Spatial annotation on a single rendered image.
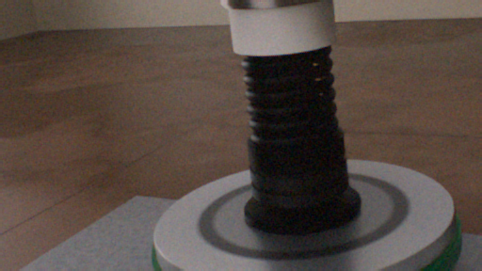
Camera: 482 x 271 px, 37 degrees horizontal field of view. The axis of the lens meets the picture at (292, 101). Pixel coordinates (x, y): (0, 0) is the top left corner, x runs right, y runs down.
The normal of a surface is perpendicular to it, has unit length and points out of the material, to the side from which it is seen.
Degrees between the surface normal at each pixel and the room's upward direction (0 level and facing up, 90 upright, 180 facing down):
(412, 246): 0
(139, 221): 0
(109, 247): 0
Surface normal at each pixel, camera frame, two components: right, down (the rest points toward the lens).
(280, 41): -0.02, 0.25
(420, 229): -0.11, -0.96
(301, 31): 0.36, 0.20
